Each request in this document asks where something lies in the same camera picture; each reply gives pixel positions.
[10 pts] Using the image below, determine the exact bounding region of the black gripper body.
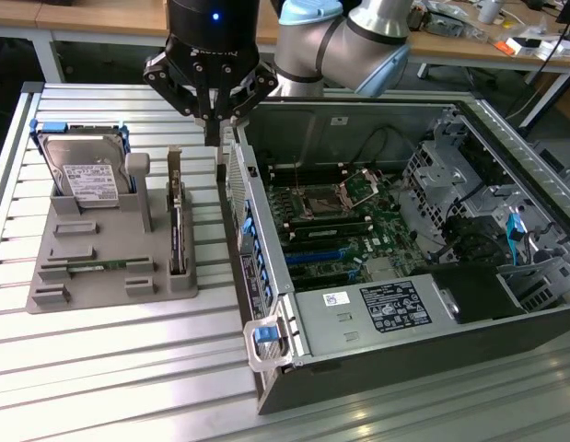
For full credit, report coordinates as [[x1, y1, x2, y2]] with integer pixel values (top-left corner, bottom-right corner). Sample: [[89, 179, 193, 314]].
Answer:
[[164, 0, 262, 76]]

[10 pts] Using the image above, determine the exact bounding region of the graphics card with metal bracket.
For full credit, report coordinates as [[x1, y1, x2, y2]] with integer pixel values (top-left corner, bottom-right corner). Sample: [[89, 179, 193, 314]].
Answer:
[[166, 144, 188, 278]]

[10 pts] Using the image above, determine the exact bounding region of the long wooden desk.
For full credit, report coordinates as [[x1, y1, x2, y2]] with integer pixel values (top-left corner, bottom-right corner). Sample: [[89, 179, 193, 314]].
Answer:
[[0, 0, 285, 85]]

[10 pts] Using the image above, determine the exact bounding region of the hard disk in blue carrier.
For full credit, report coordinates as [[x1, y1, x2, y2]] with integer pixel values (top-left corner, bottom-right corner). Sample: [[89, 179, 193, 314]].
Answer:
[[29, 118, 132, 211]]

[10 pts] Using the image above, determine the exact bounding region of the CPU socket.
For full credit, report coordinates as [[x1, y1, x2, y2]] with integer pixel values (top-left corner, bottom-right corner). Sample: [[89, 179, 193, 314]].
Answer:
[[300, 191, 349, 221]]

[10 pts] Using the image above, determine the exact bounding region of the metal socket cover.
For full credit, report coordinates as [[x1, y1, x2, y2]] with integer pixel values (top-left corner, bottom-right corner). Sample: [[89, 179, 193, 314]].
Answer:
[[338, 169, 383, 209]]

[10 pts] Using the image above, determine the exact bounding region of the black RAM stick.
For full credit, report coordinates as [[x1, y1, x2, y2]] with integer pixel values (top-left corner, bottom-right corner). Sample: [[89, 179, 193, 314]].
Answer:
[[287, 220, 376, 243]]

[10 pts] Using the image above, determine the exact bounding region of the grey parts rack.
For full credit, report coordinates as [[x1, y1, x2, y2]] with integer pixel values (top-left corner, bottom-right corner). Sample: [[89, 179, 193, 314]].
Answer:
[[25, 145, 200, 316]]

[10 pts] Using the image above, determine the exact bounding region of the blue expansion slot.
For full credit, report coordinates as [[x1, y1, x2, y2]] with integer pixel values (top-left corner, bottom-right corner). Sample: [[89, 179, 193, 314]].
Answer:
[[284, 248, 349, 266]]

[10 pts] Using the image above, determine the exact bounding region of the green motherboard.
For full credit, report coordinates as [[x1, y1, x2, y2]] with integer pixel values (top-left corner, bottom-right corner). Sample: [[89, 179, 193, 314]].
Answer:
[[264, 169, 427, 294]]

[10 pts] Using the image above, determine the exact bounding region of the green RAM stick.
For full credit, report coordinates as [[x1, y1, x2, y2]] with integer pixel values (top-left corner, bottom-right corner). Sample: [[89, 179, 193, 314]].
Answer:
[[65, 260, 129, 273]]

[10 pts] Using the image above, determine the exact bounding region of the silver drive cage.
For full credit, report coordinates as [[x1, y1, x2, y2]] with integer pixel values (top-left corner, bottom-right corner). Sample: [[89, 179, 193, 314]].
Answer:
[[401, 137, 480, 218]]

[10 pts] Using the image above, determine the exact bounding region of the cluttered wooden desk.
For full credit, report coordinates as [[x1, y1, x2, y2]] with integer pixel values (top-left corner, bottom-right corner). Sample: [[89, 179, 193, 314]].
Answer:
[[405, 0, 570, 131]]

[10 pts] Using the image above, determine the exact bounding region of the white cylinder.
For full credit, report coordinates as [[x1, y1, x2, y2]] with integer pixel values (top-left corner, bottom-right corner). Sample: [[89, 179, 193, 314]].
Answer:
[[476, 0, 503, 25]]

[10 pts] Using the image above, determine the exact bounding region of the silver power supply unit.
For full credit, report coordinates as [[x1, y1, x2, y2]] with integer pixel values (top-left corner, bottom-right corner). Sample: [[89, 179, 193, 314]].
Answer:
[[292, 274, 461, 359]]

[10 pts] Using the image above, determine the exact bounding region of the black case fan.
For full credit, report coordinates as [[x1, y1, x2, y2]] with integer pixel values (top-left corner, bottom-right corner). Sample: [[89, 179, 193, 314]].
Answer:
[[442, 213, 512, 269]]

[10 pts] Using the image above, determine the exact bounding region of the orange and white box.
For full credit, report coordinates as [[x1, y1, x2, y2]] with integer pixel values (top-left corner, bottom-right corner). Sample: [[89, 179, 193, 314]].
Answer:
[[494, 35, 544, 59]]

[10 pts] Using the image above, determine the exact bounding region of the black plastic shroud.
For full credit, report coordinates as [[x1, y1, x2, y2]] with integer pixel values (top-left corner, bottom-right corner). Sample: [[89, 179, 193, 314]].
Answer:
[[410, 263, 529, 326]]

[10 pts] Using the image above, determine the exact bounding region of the silver computer case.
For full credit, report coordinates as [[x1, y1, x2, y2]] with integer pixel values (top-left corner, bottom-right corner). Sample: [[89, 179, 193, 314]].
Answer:
[[531, 137, 570, 186]]

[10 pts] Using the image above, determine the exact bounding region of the open black PC case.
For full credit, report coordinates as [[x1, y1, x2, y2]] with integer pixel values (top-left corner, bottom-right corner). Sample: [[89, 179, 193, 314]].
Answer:
[[214, 94, 570, 416]]

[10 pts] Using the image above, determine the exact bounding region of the black wire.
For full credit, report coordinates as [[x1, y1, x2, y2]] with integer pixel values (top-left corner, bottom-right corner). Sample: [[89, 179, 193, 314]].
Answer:
[[356, 126, 415, 168]]

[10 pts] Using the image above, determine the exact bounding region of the clear case handle blue latch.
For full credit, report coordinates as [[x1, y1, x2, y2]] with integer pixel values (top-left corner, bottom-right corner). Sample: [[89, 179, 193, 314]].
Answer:
[[243, 316, 296, 372]]

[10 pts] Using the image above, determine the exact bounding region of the blue wire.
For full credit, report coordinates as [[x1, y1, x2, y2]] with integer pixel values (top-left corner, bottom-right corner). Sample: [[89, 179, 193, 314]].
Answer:
[[506, 212, 526, 268]]

